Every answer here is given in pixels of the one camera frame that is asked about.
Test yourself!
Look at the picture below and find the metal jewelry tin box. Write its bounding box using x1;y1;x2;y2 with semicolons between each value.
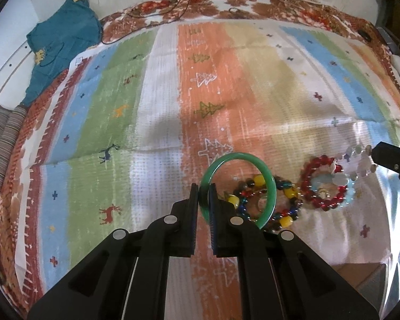
332;263;387;313

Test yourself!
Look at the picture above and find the light blue beaded bracelet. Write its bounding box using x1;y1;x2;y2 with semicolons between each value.
308;169;357;209

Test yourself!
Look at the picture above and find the teal blue garment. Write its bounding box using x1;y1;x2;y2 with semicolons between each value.
21;0;102;107

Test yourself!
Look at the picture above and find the yellow black beaded bracelet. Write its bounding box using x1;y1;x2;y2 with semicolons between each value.
227;174;304;233

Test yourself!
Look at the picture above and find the white pearl beaded bracelet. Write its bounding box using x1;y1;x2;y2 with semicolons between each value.
333;143;378;182

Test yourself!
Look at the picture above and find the green jade bangle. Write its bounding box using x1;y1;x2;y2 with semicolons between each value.
199;153;277;229

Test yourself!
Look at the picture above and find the red beaded bracelet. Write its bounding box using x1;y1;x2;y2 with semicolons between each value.
300;154;349;212

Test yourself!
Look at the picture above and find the striped brown pillow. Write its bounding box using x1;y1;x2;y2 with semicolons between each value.
0;105;27;193

